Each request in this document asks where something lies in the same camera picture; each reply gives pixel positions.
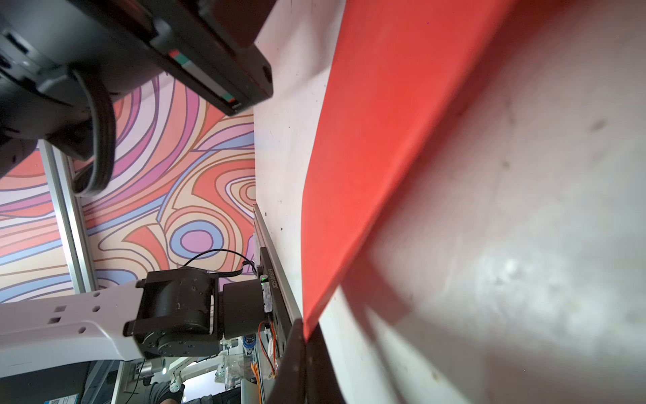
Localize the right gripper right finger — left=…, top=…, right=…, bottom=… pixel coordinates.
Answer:
left=306, top=324, right=346, bottom=404

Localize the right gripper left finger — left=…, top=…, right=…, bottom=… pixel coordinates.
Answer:
left=267, top=319, right=306, bottom=404

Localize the red paper sheet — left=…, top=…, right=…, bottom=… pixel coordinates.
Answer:
left=300, top=1, right=513, bottom=338

